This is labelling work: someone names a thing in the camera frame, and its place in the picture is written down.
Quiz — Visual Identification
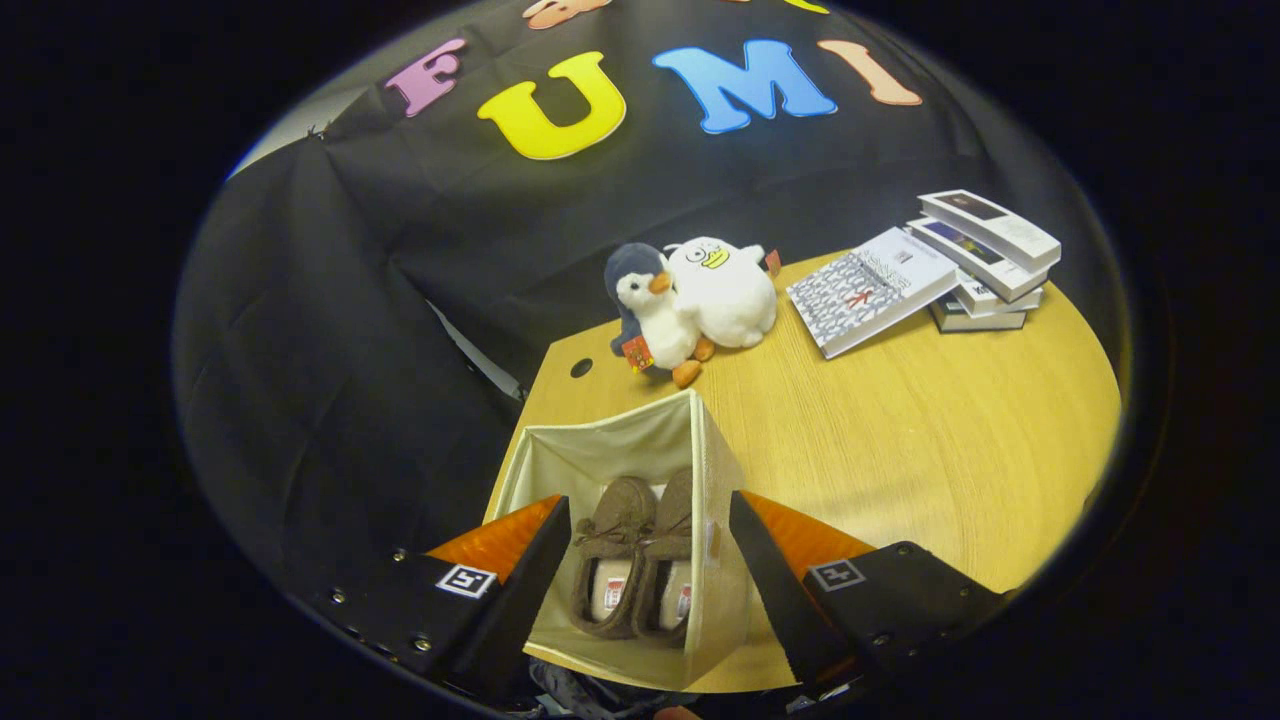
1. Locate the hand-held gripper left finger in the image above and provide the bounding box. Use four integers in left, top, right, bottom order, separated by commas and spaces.
310, 494, 573, 701

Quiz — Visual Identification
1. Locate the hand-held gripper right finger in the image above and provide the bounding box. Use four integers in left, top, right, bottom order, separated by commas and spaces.
728, 490, 1011, 691

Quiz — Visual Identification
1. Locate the brown fuzzy shoe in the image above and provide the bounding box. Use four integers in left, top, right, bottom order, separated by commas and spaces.
632, 468, 695, 646
570, 476, 659, 641

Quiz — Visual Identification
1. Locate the beige fabric storage box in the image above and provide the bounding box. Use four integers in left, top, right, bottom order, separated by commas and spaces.
483, 388, 753, 693

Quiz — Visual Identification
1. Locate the white duck plush toy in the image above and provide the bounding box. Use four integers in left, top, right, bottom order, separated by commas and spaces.
664, 236, 782, 349

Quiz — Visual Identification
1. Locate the penguin plush toy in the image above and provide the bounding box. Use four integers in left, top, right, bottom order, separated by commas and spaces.
603, 243, 716, 390

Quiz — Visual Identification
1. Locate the grey patterned cover book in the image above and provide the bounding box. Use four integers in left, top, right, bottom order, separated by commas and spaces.
786, 227, 961, 360

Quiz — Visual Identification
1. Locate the black backdrop cloth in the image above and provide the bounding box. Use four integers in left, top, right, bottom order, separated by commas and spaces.
172, 0, 1101, 641

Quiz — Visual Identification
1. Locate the dark grey book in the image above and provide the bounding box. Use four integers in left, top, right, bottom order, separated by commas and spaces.
930, 295, 1029, 333

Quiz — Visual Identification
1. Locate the white book with black letters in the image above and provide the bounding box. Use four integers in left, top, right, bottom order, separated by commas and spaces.
955, 270, 1045, 318

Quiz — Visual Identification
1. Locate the white book with blue picture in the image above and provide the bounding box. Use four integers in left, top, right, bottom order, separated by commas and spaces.
906, 216, 1049, 303

